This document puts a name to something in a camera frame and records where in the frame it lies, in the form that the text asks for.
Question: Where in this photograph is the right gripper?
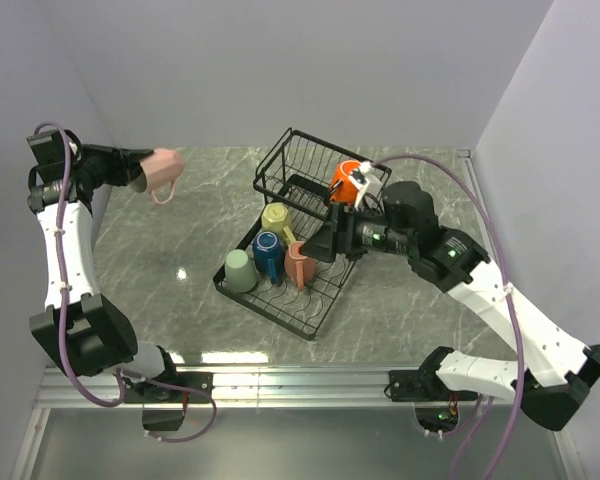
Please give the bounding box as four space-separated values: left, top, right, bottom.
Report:
297 200 414 262

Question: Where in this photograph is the pink floral mug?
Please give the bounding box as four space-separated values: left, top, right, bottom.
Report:
284 241 317 291

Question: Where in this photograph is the blue faceted mug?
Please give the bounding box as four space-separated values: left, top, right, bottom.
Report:
252 231 286 285

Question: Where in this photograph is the yellow mug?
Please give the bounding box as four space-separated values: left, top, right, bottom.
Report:
260 202 296 246

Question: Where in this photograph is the orange mug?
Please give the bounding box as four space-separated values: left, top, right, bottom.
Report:
329 159 360 205

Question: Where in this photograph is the black wire dish rack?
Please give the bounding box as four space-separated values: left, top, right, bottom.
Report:
213 128 368 341

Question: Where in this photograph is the mint green cup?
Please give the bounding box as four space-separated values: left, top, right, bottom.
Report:
224 249 259 293

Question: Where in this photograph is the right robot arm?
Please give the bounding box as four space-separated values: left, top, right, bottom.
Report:
300 181 600 431

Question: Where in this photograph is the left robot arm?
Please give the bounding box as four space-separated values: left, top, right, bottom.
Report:
27 122 185 402

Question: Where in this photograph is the aluminium mounting rail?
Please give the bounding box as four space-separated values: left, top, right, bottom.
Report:
9 149 586 480

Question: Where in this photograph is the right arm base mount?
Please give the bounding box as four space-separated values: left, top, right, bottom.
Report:
384 346 457 402

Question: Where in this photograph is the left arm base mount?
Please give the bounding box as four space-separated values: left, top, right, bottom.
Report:
125 371 214 405

